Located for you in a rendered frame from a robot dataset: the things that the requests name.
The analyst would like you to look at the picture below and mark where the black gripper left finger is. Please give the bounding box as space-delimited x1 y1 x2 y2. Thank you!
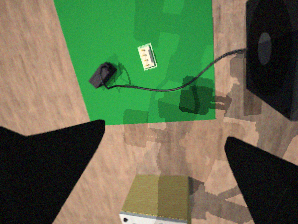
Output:
0 119 105 224

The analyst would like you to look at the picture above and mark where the black fan cable with plug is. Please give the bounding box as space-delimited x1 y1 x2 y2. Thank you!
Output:
88 48 249 92

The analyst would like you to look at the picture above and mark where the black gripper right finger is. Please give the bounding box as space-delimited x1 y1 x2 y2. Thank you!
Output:
224 137 298 224

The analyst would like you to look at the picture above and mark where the green circuit board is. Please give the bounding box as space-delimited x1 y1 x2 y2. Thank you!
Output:
53 0 215 125

